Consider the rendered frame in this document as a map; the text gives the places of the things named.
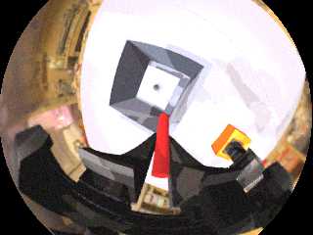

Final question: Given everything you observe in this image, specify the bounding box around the red peg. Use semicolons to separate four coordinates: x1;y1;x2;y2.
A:
152;114;169;177

